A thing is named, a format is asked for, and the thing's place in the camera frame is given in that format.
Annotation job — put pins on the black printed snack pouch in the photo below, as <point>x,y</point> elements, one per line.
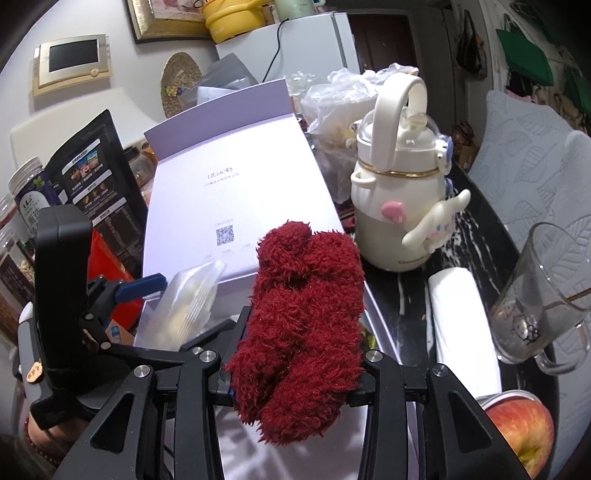
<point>92,184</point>

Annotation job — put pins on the woven straw fan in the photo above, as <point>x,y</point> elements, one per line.
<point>178,83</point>

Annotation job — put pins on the crumpled clear plastic bag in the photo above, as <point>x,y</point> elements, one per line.
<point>332,110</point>

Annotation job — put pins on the dark label jar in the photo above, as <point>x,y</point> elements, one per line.
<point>37,189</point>

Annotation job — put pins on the black hanging bag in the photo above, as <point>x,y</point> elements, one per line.
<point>471,46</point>

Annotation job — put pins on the clear plastic packet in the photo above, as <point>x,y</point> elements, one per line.
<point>184,309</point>

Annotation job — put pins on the white folded cloth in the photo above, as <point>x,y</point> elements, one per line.
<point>461,323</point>

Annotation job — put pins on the wall intercom panel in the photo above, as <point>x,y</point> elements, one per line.
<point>71,62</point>

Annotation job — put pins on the dark brown door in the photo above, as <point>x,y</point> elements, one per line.
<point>378,41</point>

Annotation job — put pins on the red apple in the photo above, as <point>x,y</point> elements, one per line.
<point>521,434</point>

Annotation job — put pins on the green tote bag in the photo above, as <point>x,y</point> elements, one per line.
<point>526,55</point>
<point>579,92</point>

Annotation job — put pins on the grey plastic pouch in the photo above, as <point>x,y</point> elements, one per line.
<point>231,71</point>

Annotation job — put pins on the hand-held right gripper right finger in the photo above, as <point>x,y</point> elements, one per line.
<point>376,383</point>

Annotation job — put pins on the gold framed picture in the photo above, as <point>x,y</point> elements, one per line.
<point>161,21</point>

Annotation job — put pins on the lavender gift box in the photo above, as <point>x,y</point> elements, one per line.
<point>221,194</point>

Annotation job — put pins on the glass mug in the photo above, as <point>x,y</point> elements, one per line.
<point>540,300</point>

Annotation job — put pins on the leaf-pattern covered chair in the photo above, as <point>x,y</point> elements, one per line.
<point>572,184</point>
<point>512,120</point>

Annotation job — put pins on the person's left forearm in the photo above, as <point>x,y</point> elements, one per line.
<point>55,429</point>

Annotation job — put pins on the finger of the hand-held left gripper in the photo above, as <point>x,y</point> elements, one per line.
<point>138,288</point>
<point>138,355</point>

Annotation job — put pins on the red container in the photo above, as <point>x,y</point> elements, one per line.
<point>113,258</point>

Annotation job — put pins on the white fridge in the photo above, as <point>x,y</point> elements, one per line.
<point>300,50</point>

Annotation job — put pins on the yellow pot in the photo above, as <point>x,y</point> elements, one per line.
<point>231,21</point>

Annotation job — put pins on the red fluffy sock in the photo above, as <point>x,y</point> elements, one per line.
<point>300,332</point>

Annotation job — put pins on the white cartoon water bottle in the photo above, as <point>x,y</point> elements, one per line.
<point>397,207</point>

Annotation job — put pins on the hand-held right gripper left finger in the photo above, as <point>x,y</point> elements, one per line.
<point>203,383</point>

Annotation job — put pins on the metal bowl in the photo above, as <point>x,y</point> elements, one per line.
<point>501,399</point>

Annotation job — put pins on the light green kettle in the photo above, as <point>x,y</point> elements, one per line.
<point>295,9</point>

